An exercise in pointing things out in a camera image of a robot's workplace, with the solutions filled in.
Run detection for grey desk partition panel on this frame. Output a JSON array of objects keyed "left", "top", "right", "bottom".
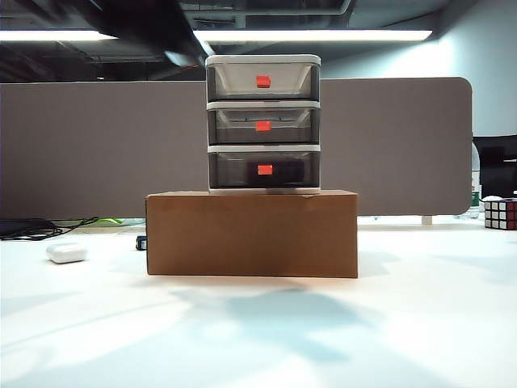
[{"left": 0, "top": 75, "right": 474, "bottom": 221}]

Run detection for white drawer cabinet frame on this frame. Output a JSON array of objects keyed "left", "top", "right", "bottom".
[{"left": 204, "top": 53, "right": 323, "bottom": 195}]

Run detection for white earbud case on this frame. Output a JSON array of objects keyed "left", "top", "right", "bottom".
[{"left": 44, "top": 242, "right": 89, "bottom": 265}]

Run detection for smoky drawer, ridged back wall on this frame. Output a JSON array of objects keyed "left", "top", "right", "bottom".
[{"left": 208, "top": 108, "right": 322, "bottom": 145}]

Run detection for brown cardboard box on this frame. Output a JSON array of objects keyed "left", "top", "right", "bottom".
[{"left": 145, "top": 189, "right": 360, "bottom": 280}]

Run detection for smoky drawer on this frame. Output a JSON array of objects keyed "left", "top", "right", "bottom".
[
  {"left": 208, "top": 108, "right": 322, "bottom": 145},
  {"left": 206, "top": 62, "right": 322, "bottom": 101},
  {"left": 208, "top": 150, "right": 322, "bottom": 190}
]

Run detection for Rubik's cube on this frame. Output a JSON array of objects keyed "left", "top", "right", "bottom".
[{"left": 483, "top": 197, "right": 517, "bottom": 231}]

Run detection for clear bottle green label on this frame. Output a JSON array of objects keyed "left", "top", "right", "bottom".
[{"left": 469, "top": 167, "right": 485, "bottom": 214}]

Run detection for smoky drawer, white-looking interior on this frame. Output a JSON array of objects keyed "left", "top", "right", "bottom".
[{"left": 206, "top": 62, "right": 322, "bottom": 101}]

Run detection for black tangled table cables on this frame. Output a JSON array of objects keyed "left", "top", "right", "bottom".
[{"left": 0, "top": 216, "right": 100, "bottom": 240}]

